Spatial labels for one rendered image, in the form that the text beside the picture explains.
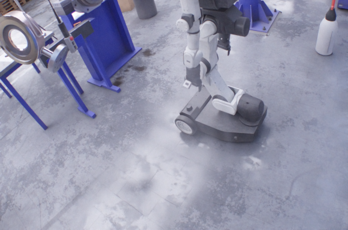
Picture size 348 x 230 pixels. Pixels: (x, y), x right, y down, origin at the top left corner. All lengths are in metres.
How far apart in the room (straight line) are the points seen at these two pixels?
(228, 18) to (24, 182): 2.32
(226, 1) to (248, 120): 0.93
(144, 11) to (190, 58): 2.87
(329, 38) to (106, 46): 2.69
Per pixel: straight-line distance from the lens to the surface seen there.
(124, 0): 4.75
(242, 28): 1.28
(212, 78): 1.66
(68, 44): 1.71
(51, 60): 1.50
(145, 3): 4.02
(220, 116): 1.83
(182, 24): 1.16
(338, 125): 2.14
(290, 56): 2.75
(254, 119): 1.74
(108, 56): 3.09
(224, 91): 1.73
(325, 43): 2.78
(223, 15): 1.28
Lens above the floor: 1.58
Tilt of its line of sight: 43 degrees down
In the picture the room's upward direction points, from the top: 16 degrees counter-clockwise
